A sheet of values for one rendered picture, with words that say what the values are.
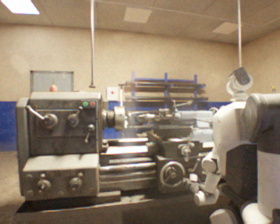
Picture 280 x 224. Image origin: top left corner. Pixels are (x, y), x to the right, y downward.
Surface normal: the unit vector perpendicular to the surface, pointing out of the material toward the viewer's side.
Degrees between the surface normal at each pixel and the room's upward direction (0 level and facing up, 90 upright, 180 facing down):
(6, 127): 90
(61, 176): 90
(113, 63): 90
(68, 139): 90
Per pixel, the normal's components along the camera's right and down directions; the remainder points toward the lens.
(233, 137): -0.89, -0.11
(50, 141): 0.21, 0.04
